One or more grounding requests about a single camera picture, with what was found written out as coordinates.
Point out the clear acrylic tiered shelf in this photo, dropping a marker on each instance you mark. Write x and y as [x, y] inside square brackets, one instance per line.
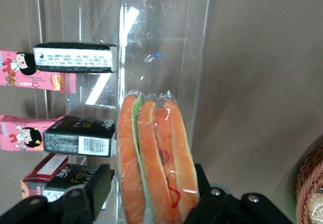
[164, 45]

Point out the long red cookie box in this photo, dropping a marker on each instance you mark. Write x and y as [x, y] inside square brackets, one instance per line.
[43, 168]

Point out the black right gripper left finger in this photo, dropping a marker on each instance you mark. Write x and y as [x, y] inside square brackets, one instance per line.
[97, 186]

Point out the dark brown wicker basket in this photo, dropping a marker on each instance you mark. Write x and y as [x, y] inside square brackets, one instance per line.
[304, 181]

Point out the clear puffed snack bag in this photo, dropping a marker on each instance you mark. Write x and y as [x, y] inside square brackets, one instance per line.
[316, 209]

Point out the triangle sandwich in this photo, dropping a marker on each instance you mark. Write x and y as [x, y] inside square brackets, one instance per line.
[151, 158]

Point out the small black box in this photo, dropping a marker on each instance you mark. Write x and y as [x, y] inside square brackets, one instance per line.
[68, 178]
[75, 135]
[73, 57]

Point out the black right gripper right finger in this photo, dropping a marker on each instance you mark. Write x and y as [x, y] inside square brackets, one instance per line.
[209, 196]

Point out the pink cartoon snack packet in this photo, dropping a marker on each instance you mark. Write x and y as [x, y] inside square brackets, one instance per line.
[20, 135]
[38, 80]

